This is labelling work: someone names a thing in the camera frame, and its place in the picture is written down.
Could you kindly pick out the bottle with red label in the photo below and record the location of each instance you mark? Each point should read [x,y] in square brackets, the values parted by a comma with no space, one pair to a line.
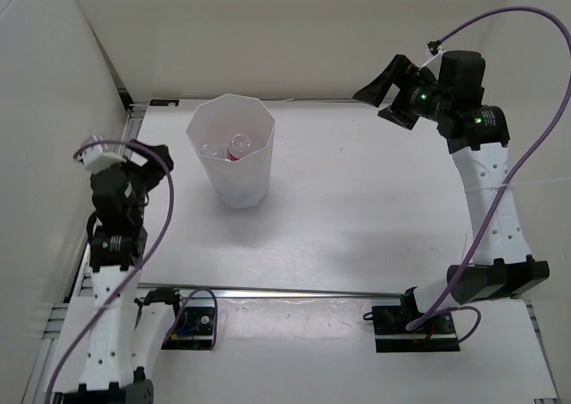
[239,146]

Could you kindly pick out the white octagonal plastic bin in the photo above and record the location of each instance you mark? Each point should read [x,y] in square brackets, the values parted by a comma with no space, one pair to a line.
[244,183]

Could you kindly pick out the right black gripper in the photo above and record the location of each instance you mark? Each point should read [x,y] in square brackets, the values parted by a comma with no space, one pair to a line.
[376,92]

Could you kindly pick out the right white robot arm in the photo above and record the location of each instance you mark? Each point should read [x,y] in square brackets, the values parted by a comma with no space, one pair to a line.
[500,263]

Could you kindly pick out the metal rail bar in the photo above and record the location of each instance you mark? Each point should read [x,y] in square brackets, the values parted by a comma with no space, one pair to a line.
[222,291]

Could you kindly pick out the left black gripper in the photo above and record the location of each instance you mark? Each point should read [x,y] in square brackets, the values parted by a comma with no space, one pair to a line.
[153,169]

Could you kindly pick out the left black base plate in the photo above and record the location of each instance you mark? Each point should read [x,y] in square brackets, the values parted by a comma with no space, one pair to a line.
[196,322]

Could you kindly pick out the blue label water bottle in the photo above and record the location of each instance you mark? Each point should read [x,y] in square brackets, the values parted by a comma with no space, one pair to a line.
[213,150]

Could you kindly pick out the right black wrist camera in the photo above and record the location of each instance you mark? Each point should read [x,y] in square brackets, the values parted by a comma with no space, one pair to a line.
[434,50]

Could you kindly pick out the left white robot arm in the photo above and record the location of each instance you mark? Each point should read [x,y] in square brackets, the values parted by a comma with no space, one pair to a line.
[116,236]

